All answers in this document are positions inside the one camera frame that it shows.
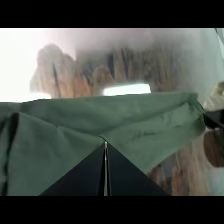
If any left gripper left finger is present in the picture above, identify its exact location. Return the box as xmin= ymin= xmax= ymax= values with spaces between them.
xmin=39 ymin=141 xmax=107 ymax=197

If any green shirt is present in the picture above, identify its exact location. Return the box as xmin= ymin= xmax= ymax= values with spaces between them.
xmin=0 ymin=91 xmax=208 ymax=197

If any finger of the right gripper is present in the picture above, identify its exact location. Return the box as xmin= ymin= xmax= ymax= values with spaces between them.
xmin=202 ymin=109 xmax=224 ymax=130

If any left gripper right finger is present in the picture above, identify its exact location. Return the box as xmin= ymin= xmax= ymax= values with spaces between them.
xmin=106 ymin=141 xmax=172 ymax=197

